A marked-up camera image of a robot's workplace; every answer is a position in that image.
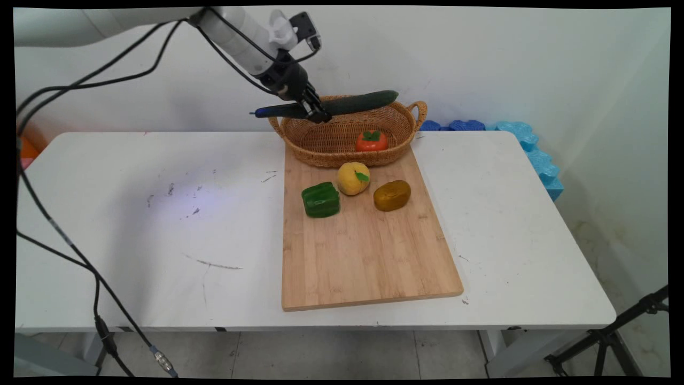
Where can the white table leg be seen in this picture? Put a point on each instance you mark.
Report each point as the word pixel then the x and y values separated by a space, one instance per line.
pixel 513 353

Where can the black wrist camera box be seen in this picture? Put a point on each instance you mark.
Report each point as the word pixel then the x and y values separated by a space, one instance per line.
pixel 305 28

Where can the orange object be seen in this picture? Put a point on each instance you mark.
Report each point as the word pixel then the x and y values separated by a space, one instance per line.
pixel 25 148

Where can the dark blue foam mat piece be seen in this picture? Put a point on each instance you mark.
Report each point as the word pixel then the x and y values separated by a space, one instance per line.
pixel 454 125

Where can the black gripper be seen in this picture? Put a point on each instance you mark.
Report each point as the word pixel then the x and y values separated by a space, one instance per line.
pixel 288 75

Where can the dark green cucumber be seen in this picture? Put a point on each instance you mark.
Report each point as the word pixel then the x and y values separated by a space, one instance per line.
pixel 358 101

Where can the brown potato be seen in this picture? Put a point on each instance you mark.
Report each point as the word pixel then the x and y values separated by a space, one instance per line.
pixel 391 195

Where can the green bell pepper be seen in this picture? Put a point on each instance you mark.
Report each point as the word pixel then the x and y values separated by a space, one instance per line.
pixel 320 200

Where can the bamboo wooden cutting board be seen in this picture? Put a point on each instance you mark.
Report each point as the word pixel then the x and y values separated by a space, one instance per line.
pixel 363 246

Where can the red tomato with green leaf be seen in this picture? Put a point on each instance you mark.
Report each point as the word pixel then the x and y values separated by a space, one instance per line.
pixel 372 141

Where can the yellow lemon with green leaf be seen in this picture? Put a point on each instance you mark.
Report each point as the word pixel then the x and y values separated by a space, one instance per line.
pixel 352 178

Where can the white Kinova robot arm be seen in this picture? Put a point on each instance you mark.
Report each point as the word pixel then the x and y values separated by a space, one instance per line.
pixel 160 24

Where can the light blue foam mat piece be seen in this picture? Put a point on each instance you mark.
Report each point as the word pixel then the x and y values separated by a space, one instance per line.
pixel 534 152

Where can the black tripod stand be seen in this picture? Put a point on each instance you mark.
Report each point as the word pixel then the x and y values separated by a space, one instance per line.
pixel 604 337

